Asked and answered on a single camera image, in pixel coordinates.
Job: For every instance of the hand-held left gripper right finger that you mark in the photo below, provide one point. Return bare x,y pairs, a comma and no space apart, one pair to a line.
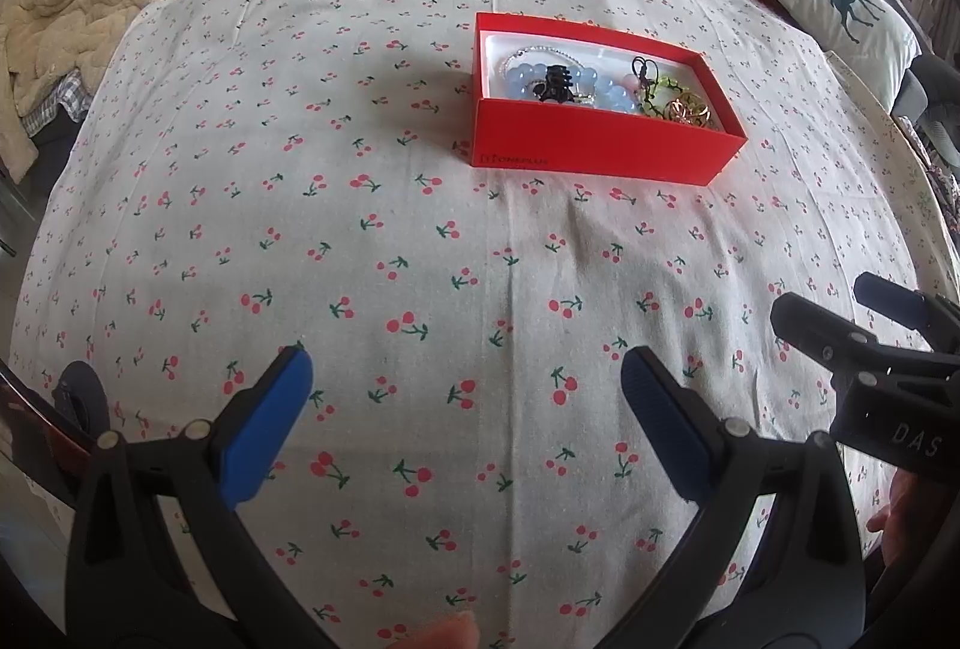
667,424

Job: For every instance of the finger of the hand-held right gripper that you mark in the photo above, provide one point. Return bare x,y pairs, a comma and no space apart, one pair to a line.
892,304
817,330

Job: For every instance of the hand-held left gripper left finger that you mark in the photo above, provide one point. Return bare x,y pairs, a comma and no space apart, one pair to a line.
262,424

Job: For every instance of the round gold ornament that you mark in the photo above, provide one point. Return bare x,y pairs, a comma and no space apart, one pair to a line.
686,111

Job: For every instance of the red jewelry box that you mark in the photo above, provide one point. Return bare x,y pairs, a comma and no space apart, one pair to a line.
600,147

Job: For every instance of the black hair clip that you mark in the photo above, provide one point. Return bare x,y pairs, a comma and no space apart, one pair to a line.
553,83

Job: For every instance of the person's right hand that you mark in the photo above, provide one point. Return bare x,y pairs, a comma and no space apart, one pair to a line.
900,521

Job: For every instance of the person's left hand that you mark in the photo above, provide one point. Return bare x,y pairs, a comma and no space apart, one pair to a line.
450,630

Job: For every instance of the floral cloth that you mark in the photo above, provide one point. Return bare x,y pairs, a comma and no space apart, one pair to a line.
945,184

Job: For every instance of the pile of grey clothes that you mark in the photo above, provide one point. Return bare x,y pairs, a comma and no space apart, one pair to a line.
930,102

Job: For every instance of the cherry print bed sheet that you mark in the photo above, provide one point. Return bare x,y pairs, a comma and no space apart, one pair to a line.
375,206

